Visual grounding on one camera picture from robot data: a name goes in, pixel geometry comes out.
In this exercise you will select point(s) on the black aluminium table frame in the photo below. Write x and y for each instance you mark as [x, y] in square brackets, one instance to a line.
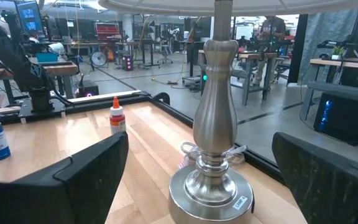
[172, 112]

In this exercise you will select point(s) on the wooden workbench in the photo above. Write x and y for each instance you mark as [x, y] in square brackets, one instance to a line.
[64, 69]
[253, 56]
[343, 63]

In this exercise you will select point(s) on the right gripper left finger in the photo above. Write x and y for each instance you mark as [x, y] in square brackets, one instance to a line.
[57, 193]

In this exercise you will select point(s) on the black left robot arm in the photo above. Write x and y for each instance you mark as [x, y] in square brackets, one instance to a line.
[37, 81]

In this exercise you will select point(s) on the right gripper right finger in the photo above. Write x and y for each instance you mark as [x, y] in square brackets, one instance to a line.
[328, 186]

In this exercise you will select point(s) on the red tool chest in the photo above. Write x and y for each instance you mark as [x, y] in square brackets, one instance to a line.
[107, 31]

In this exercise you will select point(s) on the large orange food coloring bottle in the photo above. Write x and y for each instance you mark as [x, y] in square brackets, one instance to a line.
[117, 119]

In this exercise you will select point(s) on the monitor with blue screen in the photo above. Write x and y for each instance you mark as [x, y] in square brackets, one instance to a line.
[29, 15]

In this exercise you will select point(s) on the small green potted plant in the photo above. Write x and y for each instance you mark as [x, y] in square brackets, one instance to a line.
[337, 52]

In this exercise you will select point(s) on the round floor fan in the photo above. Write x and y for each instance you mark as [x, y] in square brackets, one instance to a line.
[99, 59]

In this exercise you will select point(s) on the black pillar panel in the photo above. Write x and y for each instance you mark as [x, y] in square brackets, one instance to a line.
[297, 49]

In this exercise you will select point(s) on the black computer tower blue lights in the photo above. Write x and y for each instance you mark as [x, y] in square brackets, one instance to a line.
[345, 119]

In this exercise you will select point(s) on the grey curtain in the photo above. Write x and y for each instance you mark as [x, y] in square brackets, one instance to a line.
[328, 31]

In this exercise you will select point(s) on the office chair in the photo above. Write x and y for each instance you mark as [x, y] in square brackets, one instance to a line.
[166, 51]

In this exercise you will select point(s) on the silver table lamp white shade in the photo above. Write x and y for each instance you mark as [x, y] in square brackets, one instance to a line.
[214, 124]

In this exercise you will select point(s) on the teal storage box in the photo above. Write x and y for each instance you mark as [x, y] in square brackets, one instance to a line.
[47, 57]

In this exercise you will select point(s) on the person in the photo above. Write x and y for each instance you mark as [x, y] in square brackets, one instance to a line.
[272, 31]

